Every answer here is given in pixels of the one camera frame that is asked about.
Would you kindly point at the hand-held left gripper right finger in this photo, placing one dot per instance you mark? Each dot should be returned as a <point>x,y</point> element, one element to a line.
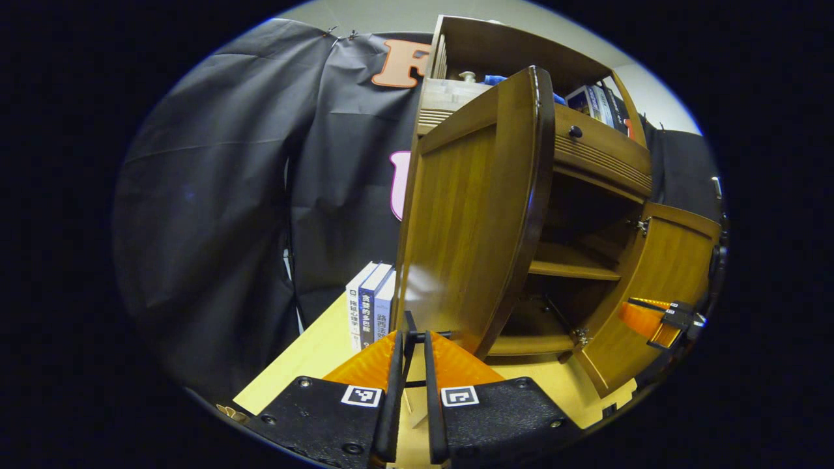
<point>435,423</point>

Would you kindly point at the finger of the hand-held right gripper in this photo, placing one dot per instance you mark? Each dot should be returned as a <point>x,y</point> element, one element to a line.
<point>645,322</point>
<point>684,316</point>

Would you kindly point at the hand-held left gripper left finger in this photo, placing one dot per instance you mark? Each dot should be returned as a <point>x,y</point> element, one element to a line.
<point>389,417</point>

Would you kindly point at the wooden shoe cabinet door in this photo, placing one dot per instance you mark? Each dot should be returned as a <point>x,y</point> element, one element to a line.
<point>664,260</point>
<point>469,215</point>

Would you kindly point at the wooden double-door shoe cabinet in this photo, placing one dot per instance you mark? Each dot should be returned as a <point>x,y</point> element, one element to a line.
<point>521,49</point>

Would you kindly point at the metal door hinge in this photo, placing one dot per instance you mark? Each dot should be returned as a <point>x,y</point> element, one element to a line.
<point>580,337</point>
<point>642,226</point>

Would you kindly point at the wooden inner shelf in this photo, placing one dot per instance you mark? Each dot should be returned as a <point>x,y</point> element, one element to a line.
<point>567,264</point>

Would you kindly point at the light blue spine book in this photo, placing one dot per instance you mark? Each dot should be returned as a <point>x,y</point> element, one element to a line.
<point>386,312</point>

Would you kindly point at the dark blue spine book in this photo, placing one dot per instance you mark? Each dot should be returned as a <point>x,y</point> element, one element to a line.
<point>371,306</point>

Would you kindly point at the wooden drawer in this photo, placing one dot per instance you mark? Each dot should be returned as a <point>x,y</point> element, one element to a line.
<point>599,156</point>

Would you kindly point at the black round drawer knob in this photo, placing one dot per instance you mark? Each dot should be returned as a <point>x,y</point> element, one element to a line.
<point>576,131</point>

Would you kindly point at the grey spine book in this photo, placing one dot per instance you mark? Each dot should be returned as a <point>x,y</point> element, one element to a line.
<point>601,104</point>

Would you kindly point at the book with photo cover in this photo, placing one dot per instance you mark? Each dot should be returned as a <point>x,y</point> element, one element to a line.
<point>578,99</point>

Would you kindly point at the black backdrop cloth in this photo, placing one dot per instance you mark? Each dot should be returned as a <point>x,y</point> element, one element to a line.
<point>208,215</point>

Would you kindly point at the blue towel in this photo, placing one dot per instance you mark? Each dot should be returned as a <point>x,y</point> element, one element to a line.
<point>495,79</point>

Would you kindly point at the clear pump bottle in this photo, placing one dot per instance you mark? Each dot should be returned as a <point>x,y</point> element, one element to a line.
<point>467,76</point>

